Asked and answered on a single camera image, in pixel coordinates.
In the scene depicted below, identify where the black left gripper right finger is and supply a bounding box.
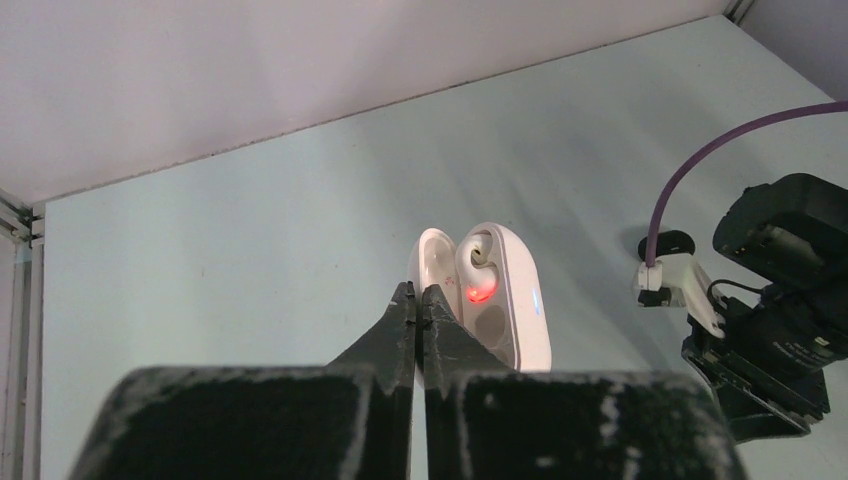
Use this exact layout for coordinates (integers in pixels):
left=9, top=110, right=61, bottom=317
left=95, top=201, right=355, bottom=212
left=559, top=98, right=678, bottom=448
left=421, top=285, right=746, bottom=479

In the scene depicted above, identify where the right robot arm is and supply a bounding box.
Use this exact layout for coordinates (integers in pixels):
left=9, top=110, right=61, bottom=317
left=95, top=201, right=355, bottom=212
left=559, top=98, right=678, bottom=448
left=682, top=173, right=847, bottom=443

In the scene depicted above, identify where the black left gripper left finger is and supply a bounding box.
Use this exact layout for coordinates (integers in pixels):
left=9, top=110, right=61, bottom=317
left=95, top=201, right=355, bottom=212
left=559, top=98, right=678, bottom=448
left=70, top=283, right=416, bottom=479

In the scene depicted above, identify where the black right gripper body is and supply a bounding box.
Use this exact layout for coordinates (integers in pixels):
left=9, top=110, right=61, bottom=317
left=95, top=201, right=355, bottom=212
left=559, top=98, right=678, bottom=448
left=681, top=316, right=831, bottom=444

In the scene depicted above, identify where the white clip earbud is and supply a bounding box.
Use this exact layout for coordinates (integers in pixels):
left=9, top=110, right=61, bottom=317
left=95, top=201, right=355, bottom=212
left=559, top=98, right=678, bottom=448
left=461, top=234, right=498, bottom=303

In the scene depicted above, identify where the white earbud charging case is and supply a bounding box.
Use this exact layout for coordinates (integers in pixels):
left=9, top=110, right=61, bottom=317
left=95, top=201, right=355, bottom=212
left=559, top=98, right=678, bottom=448
left=407, top=222, right=552, bottom=373

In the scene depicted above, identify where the black earbud charging case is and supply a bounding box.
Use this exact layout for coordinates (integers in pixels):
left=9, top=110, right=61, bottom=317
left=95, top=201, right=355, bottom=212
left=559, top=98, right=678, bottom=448
left=656, top=230, right=696, bottom=257

